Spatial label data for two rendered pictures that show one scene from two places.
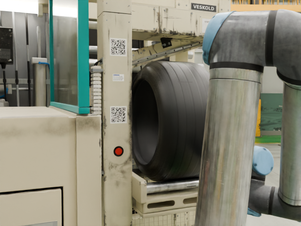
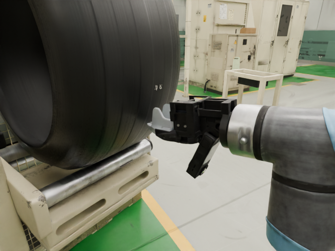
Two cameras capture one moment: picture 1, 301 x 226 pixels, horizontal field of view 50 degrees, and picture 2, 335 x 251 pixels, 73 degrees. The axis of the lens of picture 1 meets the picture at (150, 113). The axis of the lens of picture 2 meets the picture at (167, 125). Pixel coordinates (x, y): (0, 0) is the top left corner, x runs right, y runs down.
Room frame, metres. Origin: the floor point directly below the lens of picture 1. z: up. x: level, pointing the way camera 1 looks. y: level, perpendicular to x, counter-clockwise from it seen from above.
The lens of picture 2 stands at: (0.92, -0.02, 1.23)
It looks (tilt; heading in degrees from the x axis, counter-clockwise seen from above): 22 degrees down; 330
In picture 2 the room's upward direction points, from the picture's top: straight up
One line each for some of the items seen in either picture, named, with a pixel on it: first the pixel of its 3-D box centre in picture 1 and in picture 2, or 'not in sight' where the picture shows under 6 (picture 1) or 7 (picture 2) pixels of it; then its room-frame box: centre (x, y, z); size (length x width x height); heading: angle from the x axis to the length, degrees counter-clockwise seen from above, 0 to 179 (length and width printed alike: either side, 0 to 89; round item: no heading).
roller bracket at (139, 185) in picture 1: (129, 180); (6, 180); (1.51, 0.10, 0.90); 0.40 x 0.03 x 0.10; 22
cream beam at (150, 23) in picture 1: (162, 25); not in sight; (1.90, -0.07, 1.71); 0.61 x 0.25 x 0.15; 112
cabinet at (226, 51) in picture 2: not in sight; (231, 63); (4.74, -3.82, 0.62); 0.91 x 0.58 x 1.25; 91
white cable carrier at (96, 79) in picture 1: (97, 121); not in sight; (1.40, 0.23, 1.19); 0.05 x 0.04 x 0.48; 22
